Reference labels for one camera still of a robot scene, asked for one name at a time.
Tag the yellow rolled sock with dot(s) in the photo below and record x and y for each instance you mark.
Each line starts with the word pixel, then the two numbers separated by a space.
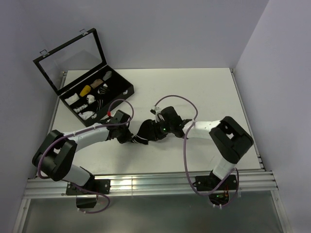
pixel 85 90

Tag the black white striped rolled sock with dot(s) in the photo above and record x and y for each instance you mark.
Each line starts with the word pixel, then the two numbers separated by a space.
pixel 103 89

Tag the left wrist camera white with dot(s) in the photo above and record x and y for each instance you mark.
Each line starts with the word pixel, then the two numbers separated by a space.
pixel 111 113

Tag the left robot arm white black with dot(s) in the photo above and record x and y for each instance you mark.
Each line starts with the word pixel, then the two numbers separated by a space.
pixel 56 153

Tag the tan rolled sock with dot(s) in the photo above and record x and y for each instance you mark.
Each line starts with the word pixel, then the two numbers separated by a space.
pixel 96 83

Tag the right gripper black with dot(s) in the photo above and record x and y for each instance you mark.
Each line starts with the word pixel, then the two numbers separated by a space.
pixel 158 129

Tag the white crumpled sock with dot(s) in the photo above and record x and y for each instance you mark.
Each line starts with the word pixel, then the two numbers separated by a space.
pixel 86 115

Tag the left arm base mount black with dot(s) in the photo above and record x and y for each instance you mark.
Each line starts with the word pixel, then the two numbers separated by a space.
pixel 87 196

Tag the black ankle sock white cuff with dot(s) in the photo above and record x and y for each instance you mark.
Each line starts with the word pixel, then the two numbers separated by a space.
pixel 145 133

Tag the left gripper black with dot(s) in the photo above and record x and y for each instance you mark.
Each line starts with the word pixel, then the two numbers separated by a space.
pixel 127 138

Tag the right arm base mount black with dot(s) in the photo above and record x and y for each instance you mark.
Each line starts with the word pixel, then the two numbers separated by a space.
pixel 209 182

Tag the white black patterned rolled sock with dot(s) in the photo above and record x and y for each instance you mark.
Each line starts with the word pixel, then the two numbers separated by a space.
pixel 79 109

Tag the white grey rolled sock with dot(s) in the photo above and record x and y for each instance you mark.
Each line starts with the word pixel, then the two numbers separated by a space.
pixel 90 99

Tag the aluminium frame rail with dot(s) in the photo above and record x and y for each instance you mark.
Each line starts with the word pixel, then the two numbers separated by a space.
pixel 146 185

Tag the black display case with lid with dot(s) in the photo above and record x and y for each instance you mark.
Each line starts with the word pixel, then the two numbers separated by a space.
pixel 78 62

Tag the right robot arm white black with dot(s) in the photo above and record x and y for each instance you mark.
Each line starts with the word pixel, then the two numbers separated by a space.
pixel 231 140

